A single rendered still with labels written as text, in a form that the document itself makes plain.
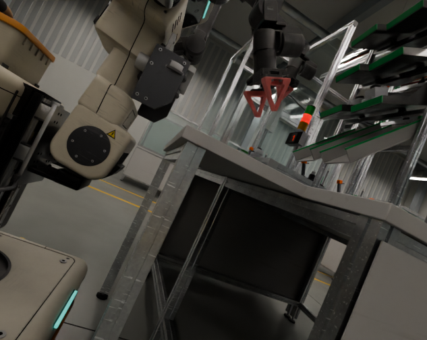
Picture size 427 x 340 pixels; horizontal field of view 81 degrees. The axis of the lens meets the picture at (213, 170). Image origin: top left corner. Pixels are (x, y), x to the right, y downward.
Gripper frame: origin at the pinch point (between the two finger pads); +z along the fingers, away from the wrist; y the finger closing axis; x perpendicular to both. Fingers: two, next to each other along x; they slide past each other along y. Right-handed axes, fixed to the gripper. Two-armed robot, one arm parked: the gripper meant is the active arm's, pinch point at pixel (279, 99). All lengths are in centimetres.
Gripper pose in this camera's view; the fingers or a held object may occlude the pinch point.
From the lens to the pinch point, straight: 118.5
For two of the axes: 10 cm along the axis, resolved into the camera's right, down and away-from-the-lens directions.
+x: -8.7, -3.9, -3.0
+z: -4.0, 9.2, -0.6
